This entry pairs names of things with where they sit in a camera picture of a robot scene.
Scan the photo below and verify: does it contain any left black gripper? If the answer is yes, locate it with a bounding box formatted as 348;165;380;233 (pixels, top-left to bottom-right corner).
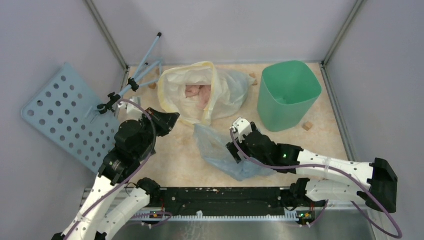
135;106;181;158

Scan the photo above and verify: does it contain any light blue plastic bag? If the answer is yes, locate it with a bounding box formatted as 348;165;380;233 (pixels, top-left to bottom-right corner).
193;124;276;182

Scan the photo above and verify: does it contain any translucent white yellow trash bag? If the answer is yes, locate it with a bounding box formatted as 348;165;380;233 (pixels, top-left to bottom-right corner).
157;61;257;126

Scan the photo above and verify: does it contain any green plastic trash bin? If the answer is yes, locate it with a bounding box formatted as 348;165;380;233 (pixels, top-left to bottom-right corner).
257;60;322;132

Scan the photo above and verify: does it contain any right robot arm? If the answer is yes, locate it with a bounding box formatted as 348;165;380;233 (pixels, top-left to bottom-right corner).
227;129;399;214

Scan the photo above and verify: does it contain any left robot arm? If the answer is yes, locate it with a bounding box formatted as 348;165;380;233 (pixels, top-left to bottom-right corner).
53;107;180;240

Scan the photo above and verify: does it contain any wooden block near bin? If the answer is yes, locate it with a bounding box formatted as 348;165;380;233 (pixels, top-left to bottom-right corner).
249;72;258;86

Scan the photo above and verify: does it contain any small wooden block near tripod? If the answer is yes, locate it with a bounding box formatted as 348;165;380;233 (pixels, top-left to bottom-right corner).
148;82;157;90

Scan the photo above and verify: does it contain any light blue tripod stand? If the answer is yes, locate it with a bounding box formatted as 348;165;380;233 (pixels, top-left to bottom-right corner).
96;32;163;115

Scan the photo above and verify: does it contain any pink bag inside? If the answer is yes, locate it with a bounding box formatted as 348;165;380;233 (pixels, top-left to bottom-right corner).
185;85;212;109

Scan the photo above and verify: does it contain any wooden cube block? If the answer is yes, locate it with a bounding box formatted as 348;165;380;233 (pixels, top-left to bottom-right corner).
302;121;314;131

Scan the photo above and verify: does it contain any light blue perforated board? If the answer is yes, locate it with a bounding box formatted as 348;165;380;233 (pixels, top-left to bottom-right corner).
21;63;120;173

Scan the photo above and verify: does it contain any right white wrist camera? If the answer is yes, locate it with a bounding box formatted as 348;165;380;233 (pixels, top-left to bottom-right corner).
230;117;253;143

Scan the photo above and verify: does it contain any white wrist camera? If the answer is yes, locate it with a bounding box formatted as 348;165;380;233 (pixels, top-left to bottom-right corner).
118;96;143;120
230;117;253;143

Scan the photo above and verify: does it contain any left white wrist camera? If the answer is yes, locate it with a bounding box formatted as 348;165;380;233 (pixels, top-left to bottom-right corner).
118;96;143;120

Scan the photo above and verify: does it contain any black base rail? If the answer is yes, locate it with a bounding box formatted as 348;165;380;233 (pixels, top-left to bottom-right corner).
145;187;327;220

